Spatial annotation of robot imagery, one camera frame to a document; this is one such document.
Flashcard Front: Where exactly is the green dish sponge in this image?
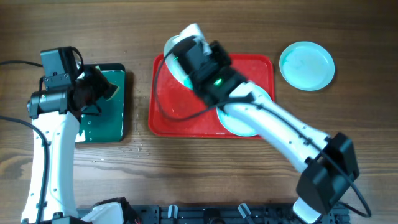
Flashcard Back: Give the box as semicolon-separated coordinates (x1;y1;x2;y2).
103;83;119;100

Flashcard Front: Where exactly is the white round plate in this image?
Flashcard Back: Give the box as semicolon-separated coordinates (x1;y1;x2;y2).
164;35;192;90

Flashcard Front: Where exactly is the light blue plate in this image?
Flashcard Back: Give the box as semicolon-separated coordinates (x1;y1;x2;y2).
279;41;336;91
216;85;274;138

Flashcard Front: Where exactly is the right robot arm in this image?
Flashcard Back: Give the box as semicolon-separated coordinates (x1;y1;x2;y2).
170;35;359;223

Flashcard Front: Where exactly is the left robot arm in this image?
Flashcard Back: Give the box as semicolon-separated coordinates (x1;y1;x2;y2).
21;65;118;223

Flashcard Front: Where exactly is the black tray with green water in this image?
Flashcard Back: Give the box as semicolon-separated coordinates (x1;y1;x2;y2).
75;63;126;143

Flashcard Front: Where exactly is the red plastic tray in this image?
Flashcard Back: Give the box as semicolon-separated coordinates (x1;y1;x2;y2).
148;54;275;139

